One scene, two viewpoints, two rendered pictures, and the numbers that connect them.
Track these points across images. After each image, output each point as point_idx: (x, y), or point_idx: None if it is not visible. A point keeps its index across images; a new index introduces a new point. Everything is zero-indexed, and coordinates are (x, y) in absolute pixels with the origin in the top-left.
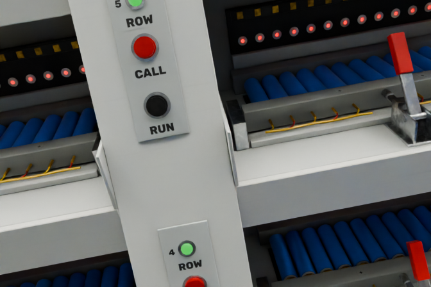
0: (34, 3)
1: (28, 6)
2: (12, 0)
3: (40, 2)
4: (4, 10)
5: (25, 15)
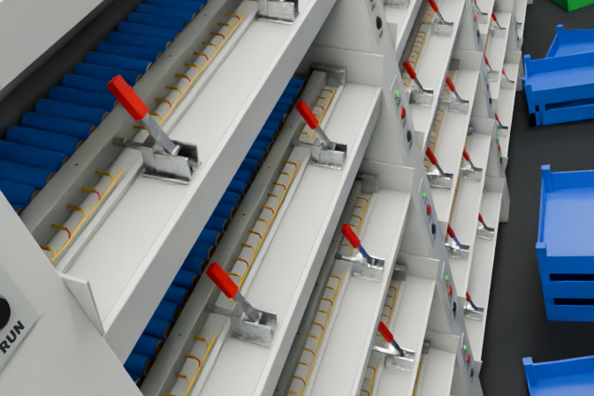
0: None
1: None
2: None
3: None
4: None
5: None
